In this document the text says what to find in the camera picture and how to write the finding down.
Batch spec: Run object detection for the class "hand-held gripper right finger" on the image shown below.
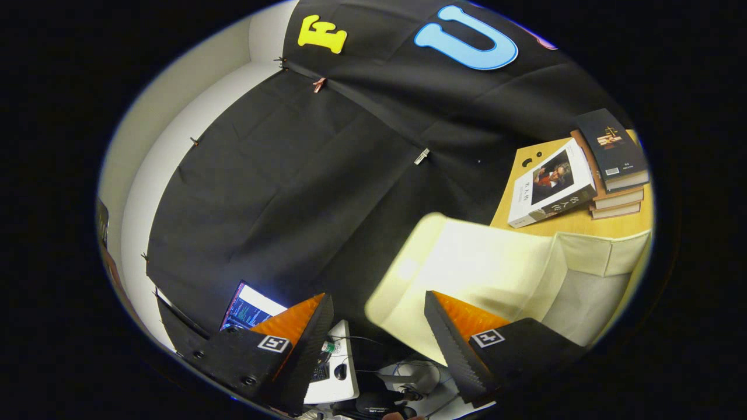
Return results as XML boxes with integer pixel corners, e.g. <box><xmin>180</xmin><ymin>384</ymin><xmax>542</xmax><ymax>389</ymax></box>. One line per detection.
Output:
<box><xmin>424</xmin><ymin>290</ymin><xmax>587</xmax><ymax>409</ymax></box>

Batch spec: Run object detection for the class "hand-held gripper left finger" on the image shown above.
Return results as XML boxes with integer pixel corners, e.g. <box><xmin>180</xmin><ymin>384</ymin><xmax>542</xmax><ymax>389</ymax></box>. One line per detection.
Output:
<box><xmin>175</xmin><ymin>293</ymin><xmax>335</xmax><ymax>416</ymax></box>

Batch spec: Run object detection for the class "cream fabric storage box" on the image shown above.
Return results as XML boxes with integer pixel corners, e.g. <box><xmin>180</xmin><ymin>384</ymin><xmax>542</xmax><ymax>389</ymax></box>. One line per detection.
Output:
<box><xmin>365</xmin><ymin>212</ymin><xmax>652</xmax><ymax>365</ymax></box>

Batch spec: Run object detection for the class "white desk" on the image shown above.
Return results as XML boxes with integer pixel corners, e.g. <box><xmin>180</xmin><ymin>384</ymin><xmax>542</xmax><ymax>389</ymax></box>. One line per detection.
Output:
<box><xmin>303</xmin><ymin>320</ymin><xmax>360</xmax><ymax>405</ymax></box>

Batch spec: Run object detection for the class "black backdrop cloth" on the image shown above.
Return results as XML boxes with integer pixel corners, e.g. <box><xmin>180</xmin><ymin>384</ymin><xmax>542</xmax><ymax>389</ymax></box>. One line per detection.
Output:
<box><xmin>143</xmin><ymin>0</ymin><xmax>619</xmax><ymax>351</ymax></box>

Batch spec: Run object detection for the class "white portrait cover book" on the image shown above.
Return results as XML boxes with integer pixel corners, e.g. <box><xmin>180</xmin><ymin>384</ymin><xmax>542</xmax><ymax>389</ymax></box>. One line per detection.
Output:
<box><xmin>507</xmin><ymin>138</ymin><xmax>597</xmax><ymax>228</ymax></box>

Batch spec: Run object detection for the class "dark blue book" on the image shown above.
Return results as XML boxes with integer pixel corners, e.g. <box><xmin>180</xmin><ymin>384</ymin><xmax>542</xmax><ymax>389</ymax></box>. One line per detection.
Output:
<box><xmin>572</xmin><ymin>108</ymin><xmax>650</xmax><ymax>193</ymax></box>

